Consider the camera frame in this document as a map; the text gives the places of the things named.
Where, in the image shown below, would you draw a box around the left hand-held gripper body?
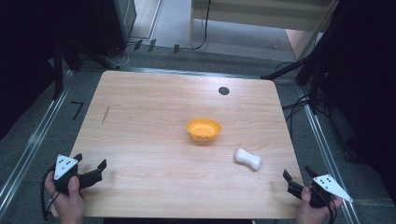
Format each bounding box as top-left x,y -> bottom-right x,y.
53,154 -> 104,195

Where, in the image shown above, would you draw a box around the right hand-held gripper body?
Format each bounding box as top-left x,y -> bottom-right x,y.
287,174 -> 354,209

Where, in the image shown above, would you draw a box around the white bone-shaped toy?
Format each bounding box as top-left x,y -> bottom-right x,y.
233,147 -> 263,172

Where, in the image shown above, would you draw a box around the orange plastic bowl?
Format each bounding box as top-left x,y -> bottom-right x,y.
185,117 -> 223,145

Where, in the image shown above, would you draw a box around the person's left hand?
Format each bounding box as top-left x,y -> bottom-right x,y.
44,175 -> 86,224

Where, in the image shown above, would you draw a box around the person's right hand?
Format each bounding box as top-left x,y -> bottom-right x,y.
295,186 -> 344,224

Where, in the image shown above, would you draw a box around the black tripod stand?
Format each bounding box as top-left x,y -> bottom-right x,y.
261,0 -> 347,116

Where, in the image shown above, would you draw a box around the black cabinet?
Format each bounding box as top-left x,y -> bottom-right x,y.
92,0 -> 138,58

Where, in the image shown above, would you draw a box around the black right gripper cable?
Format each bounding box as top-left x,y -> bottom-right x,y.
324,199 -> 339,224

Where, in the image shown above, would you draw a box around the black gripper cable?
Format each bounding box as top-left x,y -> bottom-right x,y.
324,199 -> 339,224
39,168 -> 62,222

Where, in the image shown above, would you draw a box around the metal floor rail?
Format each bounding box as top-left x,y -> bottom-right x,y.
0,70 -> 75,216
297,83 -> 361,224

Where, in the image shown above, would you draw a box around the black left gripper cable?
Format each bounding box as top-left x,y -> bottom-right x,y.
39,168 -> 62,222

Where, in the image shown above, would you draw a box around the black floor cables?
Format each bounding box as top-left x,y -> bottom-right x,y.
281,61 -> 331,133

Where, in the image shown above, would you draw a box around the white floor cable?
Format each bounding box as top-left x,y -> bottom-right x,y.
105,42 -> 135,69

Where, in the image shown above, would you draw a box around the black hanging cable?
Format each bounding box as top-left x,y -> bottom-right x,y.
191,0 -> 212,51

